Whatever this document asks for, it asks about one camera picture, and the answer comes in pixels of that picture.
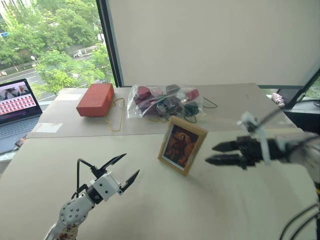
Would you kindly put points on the black window sill ledge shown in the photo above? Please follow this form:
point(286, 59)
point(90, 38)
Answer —
point(297, 110)

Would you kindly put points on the red brick block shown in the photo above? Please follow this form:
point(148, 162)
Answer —
point(95, 101)

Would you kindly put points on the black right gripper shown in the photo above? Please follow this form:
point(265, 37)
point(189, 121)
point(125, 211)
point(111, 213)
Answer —
point(250, 152)

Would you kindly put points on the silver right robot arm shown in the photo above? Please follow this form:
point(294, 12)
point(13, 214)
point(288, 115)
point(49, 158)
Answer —
point(307, 152)

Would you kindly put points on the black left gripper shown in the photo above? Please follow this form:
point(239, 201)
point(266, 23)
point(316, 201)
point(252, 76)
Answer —
point(100, 172)

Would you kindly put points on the wooden picture frame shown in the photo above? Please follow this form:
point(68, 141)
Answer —
point(182, 146)

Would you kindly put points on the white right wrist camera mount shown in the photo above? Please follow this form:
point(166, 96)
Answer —
point(264, 150)

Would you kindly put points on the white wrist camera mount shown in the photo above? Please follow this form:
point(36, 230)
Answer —
point(264, 150)
point(107, 187)

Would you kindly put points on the clear bag of coloured items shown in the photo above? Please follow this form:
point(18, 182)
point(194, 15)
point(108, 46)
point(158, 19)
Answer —
point(165, 101)

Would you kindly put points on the black window frame post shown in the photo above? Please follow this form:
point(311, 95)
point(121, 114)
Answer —
point(110, 42)

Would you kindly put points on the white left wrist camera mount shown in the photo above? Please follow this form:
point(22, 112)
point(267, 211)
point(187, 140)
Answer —
point(107, 187)

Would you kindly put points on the grey open laptop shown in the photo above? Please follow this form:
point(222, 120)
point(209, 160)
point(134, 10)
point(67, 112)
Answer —
point(16, 120)

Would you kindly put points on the pink small object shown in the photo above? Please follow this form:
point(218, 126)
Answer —
point(278, 99)

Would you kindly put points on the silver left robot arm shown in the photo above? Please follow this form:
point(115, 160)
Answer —
point(72, 212)

